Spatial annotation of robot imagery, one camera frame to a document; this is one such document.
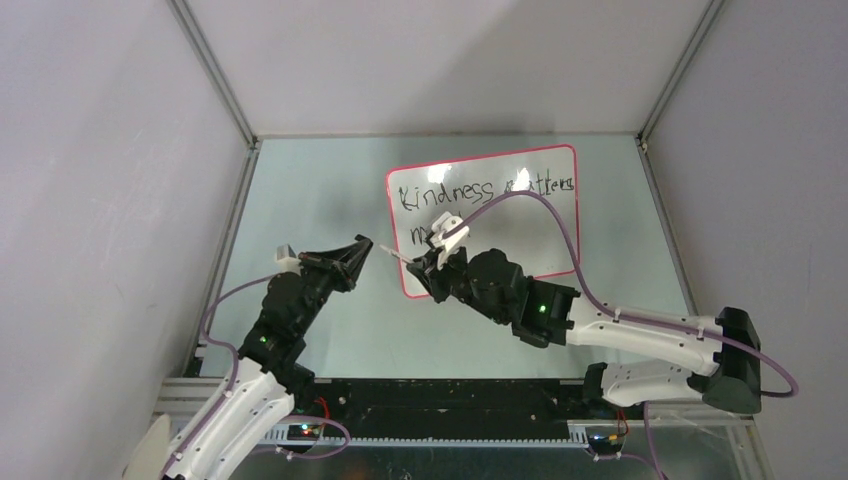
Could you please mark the circuit board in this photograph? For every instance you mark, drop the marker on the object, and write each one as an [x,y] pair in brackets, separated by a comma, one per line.
[304,432]
[606,446]

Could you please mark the left circuit board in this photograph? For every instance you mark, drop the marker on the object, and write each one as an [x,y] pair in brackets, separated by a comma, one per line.
[304,432]

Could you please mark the pink framed whiteboard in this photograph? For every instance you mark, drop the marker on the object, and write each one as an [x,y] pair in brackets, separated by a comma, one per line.
[531,198]

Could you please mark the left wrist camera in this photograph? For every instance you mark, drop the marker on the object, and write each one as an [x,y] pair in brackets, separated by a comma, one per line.
[286,259]

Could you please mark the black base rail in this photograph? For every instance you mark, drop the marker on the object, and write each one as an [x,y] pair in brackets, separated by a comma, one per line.
[477,411]

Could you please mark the white object at corner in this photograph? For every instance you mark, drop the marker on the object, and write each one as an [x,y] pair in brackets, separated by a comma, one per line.
[151,454]

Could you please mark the right circuit board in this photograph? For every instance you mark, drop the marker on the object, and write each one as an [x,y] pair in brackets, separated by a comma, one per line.
[606,446]

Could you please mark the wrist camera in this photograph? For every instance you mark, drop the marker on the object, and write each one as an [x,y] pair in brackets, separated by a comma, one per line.
[447,233]
[286,259]

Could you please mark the white whiteboard marker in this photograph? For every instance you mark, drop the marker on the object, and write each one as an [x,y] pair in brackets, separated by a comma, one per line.
[395,254]

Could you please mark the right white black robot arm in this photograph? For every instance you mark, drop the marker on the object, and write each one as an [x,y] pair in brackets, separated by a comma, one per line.
[711,359]

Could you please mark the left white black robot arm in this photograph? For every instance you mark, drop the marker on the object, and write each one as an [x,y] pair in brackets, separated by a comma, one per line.
[265,383]

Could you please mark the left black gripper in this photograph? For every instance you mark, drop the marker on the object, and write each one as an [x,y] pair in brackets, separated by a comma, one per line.
[344,263]

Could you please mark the aluminium frame profile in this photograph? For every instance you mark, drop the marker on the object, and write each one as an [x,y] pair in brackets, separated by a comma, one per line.
[182,398]

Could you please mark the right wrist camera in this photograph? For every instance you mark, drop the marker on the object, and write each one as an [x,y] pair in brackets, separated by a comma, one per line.
[447,233]

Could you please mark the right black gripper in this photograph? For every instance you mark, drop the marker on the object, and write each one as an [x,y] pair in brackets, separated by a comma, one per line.
[426,267]

